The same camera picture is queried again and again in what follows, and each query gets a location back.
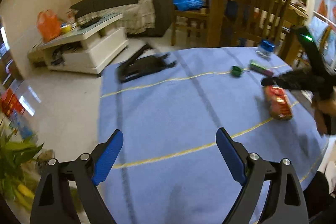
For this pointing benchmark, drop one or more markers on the green purple gum pack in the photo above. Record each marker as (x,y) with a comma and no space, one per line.
(256,67)

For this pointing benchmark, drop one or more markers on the red snack wrapper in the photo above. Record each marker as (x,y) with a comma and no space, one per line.
(278,102)

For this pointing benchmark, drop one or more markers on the black wifi router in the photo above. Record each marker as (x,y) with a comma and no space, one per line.
(90,22)

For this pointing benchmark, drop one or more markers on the blue checked tablecloth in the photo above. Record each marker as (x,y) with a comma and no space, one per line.
(170,169)

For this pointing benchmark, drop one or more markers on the far wooden chair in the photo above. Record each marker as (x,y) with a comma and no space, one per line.
(192,15)

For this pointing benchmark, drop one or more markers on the black phone stand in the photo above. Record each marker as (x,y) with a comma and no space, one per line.
(137,66)

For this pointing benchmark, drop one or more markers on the white coffee table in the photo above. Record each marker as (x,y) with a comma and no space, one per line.
(86,50)

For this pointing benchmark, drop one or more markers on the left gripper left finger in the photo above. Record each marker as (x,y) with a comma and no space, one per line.
(53,201)

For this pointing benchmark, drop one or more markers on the wooden dining table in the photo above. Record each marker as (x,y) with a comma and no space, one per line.
(222,16)

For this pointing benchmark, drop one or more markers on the dark grey sofa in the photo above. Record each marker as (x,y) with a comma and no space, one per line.
(92,7)

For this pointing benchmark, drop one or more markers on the green bottle cap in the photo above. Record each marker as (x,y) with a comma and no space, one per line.
(236,71)

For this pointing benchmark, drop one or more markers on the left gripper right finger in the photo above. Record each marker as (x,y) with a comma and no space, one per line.
(285,201)

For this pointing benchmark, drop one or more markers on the beige lace sofa cover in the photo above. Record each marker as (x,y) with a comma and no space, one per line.
(146,17)

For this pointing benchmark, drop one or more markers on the near wooden dining chair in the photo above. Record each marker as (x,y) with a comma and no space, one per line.
(258,20)

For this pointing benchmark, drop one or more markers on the blue lidded glass jar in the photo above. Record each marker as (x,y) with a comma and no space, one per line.
(265,49)

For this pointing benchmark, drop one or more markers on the yellow small cup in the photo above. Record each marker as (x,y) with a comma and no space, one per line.
(65,28)

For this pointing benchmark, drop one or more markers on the green potted plant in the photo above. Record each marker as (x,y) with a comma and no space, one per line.
(16,184)

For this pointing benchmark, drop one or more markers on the orange plastic bag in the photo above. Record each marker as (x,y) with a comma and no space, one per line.
(48,25)

